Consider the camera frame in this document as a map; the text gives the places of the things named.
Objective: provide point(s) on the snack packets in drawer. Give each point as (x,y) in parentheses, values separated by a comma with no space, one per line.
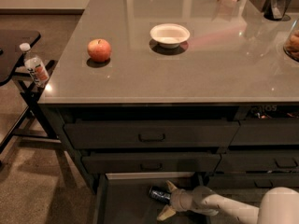
(274,111)

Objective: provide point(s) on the white bowl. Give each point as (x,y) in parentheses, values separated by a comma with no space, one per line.
(169,35)

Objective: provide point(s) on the bottom right drawer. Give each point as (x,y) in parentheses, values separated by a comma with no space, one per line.
(253,181)

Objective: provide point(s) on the dark counter cabinet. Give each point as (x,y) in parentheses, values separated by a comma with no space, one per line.
(233,60)

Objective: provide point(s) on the top right drawer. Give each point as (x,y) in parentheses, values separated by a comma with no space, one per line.
(267,132)

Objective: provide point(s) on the middle left drawer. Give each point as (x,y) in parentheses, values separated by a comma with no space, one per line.
(103,163)

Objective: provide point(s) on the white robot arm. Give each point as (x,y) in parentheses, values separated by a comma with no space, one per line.
(278,205)

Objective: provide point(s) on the clear plastic water bottle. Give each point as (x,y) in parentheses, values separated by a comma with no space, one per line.
(34,65)

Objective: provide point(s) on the glass jar with snacks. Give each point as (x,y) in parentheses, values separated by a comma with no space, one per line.
(291,45)

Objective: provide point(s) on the black side table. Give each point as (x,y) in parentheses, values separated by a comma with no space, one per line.
(11,63)

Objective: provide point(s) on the top left drawer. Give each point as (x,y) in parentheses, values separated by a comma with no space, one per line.
(150,133)

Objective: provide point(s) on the red apple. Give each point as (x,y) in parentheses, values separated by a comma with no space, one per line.
(99,50)

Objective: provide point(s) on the middle right drawer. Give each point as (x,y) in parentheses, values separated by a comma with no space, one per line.
(257,161)

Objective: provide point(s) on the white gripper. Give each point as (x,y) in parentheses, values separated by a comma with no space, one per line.
(179,200)

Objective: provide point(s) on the blue pepsi can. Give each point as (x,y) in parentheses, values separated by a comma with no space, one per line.
(159,195)

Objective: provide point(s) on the open bottom left drawer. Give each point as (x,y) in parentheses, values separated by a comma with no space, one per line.
(128,201)

